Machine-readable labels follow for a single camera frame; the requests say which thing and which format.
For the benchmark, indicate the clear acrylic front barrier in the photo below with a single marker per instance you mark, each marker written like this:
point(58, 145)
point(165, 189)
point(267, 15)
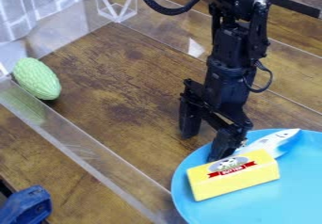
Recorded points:
point(139, 190)

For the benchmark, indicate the yellow butter block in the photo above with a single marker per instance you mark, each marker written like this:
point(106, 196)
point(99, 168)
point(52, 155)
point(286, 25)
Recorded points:
point(234, 173)

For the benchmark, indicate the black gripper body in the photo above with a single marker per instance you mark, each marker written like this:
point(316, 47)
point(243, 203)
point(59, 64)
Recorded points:
point(221, 95)

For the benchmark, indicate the white toy fish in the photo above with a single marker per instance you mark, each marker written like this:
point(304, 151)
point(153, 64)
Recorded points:
point(275, 143)

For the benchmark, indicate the blue clamp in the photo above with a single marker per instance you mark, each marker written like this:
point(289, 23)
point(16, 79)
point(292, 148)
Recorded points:
point(27, 207)

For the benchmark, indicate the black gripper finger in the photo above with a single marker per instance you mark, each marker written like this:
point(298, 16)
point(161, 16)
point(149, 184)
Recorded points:
point(190, 119)
point(226, 142)

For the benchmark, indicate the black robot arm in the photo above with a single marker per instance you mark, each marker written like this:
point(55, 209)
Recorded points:
point(215, 100)

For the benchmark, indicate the green bitter gourd toy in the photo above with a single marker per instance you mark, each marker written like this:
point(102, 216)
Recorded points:
point(36, 78)

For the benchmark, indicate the blue oval tray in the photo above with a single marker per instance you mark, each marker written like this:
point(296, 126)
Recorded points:
point(287, 201)

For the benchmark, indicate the clear acrylic back barrier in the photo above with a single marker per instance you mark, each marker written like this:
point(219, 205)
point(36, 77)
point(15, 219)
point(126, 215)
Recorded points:
point(293, 74)

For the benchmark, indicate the clear acrylic barrier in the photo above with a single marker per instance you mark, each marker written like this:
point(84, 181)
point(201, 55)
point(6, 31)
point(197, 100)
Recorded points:
point(293, 74)
point(139, 190)

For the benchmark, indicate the clear acrylic corner bracket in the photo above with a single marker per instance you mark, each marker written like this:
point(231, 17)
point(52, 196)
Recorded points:
point(116, 10)

